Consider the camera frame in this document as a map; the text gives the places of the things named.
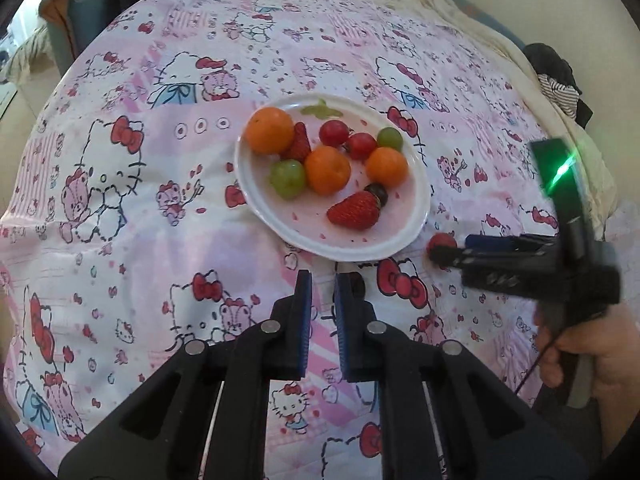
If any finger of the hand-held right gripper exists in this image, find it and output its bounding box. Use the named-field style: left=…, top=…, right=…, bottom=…
left=427, top=245, right=552, bottom=273
left=462, top=232, right=558, bottom=254

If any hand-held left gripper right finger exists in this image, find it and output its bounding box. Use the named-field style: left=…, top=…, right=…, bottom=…
left=334, top=271, right=588, bottom=480

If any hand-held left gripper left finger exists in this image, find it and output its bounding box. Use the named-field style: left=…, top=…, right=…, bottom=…
left=57, top=269, right=314, bottom=480

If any red strawberry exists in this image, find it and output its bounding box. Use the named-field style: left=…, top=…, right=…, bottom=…
left=326, top=191, right=382, bottom=231
left=426, top=232, right=458, bottom=261
left=280, top=121, right=312, bottom=163

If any white strawberry-print plate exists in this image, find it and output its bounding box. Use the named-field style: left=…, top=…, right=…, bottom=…
left=234, top=92, right=431, bottom=262

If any dark purple grape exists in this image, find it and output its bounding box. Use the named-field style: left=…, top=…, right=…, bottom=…
left=364, top=182, right=389, bottom=208

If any orange tangerine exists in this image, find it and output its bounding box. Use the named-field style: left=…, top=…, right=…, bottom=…
left=243, top=106, right=296, bottom=156
left=365, top=146, right=410, bottom=188
left=305, top=145, right=352, bottom=197

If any green grape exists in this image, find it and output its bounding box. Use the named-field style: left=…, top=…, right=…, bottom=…
left=270, top=158, right=307, bottom=199
left=376, top=126, right=404, bottom=152

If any red cherry tomato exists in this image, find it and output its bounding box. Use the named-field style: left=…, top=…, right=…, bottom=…
left=345, top=132, right=378, bottom=161
left=319, top=119, right=349, bottom=147

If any person's right hand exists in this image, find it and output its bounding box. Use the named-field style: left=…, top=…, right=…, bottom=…
left=532, top=304, right=640, bottom=403

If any black and striped clothing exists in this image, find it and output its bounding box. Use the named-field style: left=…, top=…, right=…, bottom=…
left=522, top=42, right=593, bottom=131

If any pink cartoon-cat printed blanket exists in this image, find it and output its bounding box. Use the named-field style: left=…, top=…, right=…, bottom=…
left=0, top=0, right=616, bottom=480

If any blue bed sheet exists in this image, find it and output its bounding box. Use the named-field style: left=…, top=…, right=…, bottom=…
left=440, top=0, right=526, bottom=51

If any blue and orange cushion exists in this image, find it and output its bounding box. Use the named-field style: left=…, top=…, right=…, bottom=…
left=40, top=0, right=118, bottom=61

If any black cable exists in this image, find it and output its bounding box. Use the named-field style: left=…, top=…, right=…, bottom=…
left=514, top=327, right=558, bottom=397

